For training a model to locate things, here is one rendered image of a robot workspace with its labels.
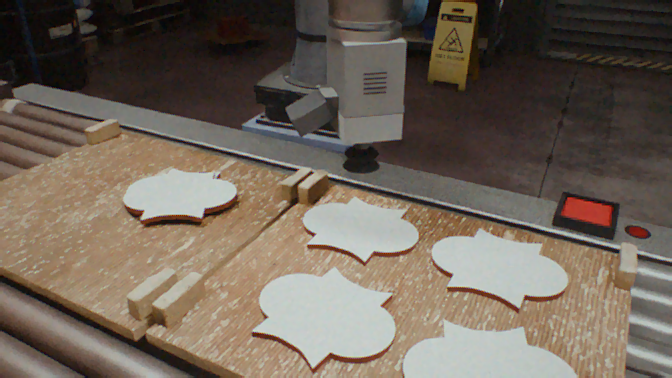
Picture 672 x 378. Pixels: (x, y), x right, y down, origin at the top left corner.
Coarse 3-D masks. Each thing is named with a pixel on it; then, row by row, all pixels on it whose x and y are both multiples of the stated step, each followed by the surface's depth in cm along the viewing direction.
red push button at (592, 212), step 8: (568, 200) 76; (576, 200) 76; (568, 208) 74; (576, 208) 74; (584, 208) 74; (592, 208) 74; (600, 208) 74; (608, 208) 74; (568, 216) 73; (576, 216) 73; (584, 216) 73; (592, 216) 73; (600, 216) 73; (608, 216) 73; (608, 224) 71
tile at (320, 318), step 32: (288, 288) 57; (320, 288) 57; (352, 288) 57; (288, 320) 53; (320, 320) 53; (352, 320) 53; (384, 320) 53; (320, 352) 49; (352, 352) 49; (384, 352) 50
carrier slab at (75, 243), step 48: (96, 144) 92; (144, 144) 92; (0, 192) 77; (48, 192) 77; (96, 192) 77; (240, 192) 77; (0, 240) 66; (48, 240) 66; (96, 240) 66; (144, 240) 66; (192, 240) 66; (240, 240) 66; (48, 288) 58; (96, 288) 58
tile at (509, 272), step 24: (456, 240) 65; (480, 240) 65; (504, 240) 65; (456, 264) 61; (480, 264) 61; (504, 264) 61; (528, 264) 61; (552, 264) 61; (456, 288) 58; (480, 288) 57; (504, 288) 57; (528, 288) 57; (552, 288) 57
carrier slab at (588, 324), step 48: (336, 192) 77; (288, 240) 66; (432, 240) 66; (528, 240) 66; (240, 288) 58; (384, 288) 58; (432, 288) 58; (576, 288) 58; (192, 336) 52; (240, 336) 52; (432, 336) 52; (528, 336) 52; (576, 336) 52; (624, 336) 52
